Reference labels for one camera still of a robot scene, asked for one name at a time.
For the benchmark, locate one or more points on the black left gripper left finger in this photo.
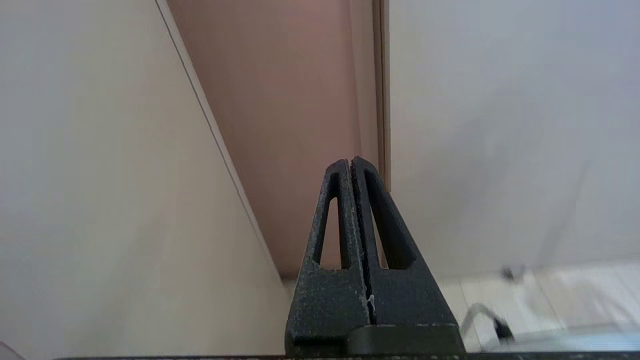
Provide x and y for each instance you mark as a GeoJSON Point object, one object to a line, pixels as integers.
{"type": "Point", "coordinates": [325, 300]}

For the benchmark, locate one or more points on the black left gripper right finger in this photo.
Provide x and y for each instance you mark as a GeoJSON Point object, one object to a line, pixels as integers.
{"type": "Point", "coordinates": [410, 300]}

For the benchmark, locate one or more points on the grey floor door stop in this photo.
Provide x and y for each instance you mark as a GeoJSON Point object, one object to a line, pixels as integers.
{"type": "Point", "coordinates": [512, 273]}

